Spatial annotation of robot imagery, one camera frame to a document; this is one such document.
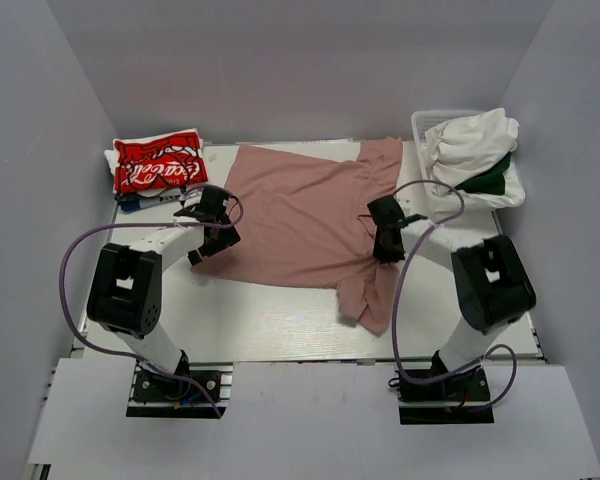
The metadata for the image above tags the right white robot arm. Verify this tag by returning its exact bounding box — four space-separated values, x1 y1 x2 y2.
367 195 537 399

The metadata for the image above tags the green and white t shirt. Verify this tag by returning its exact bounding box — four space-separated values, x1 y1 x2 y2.
424 153 526 213

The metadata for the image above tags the white plastic basket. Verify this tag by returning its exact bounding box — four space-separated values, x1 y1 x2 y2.
411 110 480 179

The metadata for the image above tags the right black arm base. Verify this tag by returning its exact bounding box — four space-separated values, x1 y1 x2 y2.
388 367 494 426

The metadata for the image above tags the folded blue t shirt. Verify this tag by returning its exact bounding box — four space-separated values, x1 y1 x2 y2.
116 194 181 213

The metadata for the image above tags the purple cable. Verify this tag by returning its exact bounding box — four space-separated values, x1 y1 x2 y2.
390 179 519 412
59 184 245 417

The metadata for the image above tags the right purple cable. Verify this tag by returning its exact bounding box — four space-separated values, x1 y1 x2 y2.
390 179 519 412

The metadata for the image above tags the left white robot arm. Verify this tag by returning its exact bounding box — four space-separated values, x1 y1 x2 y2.
86 186 242 399

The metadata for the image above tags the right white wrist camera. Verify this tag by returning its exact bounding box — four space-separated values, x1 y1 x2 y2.
395 197 416 217

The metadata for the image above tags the pink t shirt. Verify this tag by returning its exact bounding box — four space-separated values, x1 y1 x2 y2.
192 137 403 335

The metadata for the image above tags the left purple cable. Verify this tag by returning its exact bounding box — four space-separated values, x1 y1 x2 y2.
59 184 245 417

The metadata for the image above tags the folded red coca-cola t shirt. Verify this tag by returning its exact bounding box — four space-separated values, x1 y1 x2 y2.
104 129 209 195

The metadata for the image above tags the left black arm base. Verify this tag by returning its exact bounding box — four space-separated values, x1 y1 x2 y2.
126 364 233 420

